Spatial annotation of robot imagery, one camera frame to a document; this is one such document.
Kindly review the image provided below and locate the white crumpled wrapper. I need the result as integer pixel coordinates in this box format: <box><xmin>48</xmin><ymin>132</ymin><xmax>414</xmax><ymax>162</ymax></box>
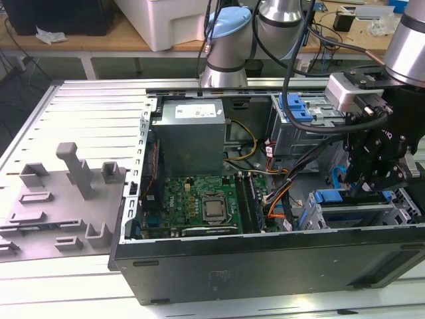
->
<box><xmin>35</xmin><ymin>26</ymin><xmax>69</xmax><ymax>46</ymax></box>

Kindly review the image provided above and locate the grey plastic parts rack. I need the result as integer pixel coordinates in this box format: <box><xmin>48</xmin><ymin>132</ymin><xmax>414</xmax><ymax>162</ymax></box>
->
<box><xmin>0</xmin><ymin>142</ymin><xmax>129</xmax><ymax>264</ymax></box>

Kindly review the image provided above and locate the CPU socket with metal cover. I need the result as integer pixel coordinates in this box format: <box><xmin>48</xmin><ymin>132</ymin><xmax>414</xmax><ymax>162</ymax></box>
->
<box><xmin>199</xmin><ymin>194</ymin><xmax>232</xmax><ymax>225</ymax></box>

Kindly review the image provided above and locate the orange curved wire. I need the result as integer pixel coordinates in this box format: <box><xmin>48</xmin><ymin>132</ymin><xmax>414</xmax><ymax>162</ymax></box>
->
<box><xmin>265</xmin><ymin>189</ymin><xmax>288</xmax><ymax>220</ymax></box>

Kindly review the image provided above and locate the small black box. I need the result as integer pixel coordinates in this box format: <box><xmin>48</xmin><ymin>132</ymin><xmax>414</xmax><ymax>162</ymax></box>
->
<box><xmin>333</xmin><ymin>9</ymin><xmax>356</xmax><ymax>33</ymax></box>

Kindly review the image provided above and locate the green motherboard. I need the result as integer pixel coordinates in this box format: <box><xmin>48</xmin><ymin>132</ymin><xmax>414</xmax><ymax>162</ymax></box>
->
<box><xmin>141</xmin><ymin>174</ymin><xmax>276</xmax><ymax>239</ymax></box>

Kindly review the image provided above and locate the clear plastic bag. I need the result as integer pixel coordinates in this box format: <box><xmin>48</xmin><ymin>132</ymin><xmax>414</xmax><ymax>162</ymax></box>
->
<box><xmin>370</xmin><ymin>16</ymin><xmax>399</xmax><ymax>37</ymax></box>

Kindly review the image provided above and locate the blue plastic drive latch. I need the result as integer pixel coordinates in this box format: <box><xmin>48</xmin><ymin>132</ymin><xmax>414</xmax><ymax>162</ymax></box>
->
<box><xmin>278</xmin><ymin>95</ymin><xmax>313</xmax><ymax>123</ymax></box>

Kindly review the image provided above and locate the grey power supply unit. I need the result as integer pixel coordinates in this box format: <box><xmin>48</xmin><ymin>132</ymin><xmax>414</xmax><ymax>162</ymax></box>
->
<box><xmin>151</xmin><ymin>98</ymin><xmax>228</xmax><ymax>175</ymax></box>

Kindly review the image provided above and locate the hard disk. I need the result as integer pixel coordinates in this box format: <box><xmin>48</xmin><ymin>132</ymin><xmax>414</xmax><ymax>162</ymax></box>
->
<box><xmin>297</xmin><ymin>187</ymin><xmax>392</xmax><ymax>230</ymax></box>

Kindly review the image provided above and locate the black cable bundle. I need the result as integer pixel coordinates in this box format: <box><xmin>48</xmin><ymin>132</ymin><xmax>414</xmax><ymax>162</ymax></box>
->
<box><xmin>265</xmin><ymin>131</ymin><xmax>349</xmax><ymax>230</ymax></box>

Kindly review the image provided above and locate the black case fan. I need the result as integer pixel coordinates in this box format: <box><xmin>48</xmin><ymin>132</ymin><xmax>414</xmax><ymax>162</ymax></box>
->
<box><xmin>141</xmin><ymin>138</ymin><xmax>167</xmax><ymax>213</ymax></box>

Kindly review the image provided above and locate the white foam box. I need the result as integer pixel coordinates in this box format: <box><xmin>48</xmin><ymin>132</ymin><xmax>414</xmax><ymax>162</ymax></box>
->
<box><xmin>114</xmin><ymin>0</ymin><xmax>215</xmax><ymax>53</ymax></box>

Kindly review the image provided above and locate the silver CPU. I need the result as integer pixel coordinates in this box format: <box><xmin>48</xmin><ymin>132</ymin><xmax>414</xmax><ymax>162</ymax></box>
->
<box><xmin>205</xmin><ymin>201</ymin><xmax>226</xmax><ymax>217</ymax></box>

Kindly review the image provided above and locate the yellow and black wire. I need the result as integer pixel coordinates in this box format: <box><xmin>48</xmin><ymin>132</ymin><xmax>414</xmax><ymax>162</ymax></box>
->
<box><xmin>224</xmin><ymin>119</ymin><xmax>259</xmax><ymax>163</ymax></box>

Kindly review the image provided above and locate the wooden desk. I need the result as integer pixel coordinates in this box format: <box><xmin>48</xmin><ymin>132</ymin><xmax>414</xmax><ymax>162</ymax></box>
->
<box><xmin>0</xmin><ymin>0</ymin><xmax>425</xmax><ymax>79</ymax></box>

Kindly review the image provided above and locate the black open PC case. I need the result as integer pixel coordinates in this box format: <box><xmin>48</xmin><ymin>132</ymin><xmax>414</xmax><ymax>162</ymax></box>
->
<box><xmin>108</xmin><ymin>76</ymin><xmax>425</xmax><ymax>306</ymax></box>

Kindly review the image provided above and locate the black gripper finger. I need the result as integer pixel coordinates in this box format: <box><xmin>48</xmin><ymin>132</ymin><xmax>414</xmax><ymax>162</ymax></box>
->
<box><xmin>344</xmin><ymin>131</ymin><xmax>379</xmax><ymax>197</ymax></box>
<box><xmin>365</xmin><ymin>161</ymin><xmax>416</xmax><ymax>192</ymax></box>

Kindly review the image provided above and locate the large black box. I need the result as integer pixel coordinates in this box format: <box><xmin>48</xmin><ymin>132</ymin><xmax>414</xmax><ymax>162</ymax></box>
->
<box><xmin>6</xmin><ymin>0</ymin><xmax>116</xmax><ymax>37</ymax></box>

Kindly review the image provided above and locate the pale grey flat box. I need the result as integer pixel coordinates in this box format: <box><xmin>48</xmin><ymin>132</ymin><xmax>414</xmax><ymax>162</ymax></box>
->
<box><xmin>355</xmin><ymin>5</ymin><xmax>396</xmax><ymax>21</ymax></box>

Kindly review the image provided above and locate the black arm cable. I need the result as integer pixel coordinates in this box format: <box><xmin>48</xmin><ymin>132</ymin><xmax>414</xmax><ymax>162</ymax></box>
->
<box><xmin>281</xmin><ymin>0</ymin><xmax>388</xmax><ymax>134</ymax></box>

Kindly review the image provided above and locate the black graphics card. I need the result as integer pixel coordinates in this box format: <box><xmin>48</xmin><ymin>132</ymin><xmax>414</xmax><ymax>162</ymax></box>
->
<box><xmin>181</xmin><ymin>225</ymin><xmax>238</xmax><ymax>237</ymax></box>

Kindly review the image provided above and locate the blue data wire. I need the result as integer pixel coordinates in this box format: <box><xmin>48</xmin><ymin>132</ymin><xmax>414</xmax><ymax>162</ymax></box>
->
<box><xmin>330</xmin><ymin>164</ymin><xmax>349</xmax><ymax>197</ymax></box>

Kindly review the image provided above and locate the grey optical drive cage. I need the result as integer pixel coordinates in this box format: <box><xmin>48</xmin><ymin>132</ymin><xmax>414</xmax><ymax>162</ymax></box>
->
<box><xmin>268</xmin><ymin>94</ymin><xmax>348</xmax><ymax>160</ymax></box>

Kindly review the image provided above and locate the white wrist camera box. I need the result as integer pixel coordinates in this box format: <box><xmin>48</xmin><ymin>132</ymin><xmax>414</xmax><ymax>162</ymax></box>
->
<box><xmin>324</xmin><ymin>72</ymin><xmax>383</xmax><ymax>112</ymax></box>

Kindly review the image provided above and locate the grey metal disk bay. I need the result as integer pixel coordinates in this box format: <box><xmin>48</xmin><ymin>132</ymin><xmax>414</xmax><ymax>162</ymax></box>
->
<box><xmin>307</xmin><ymin>184</ymin><xmax>418</xmax><ymax>230</ymax></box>

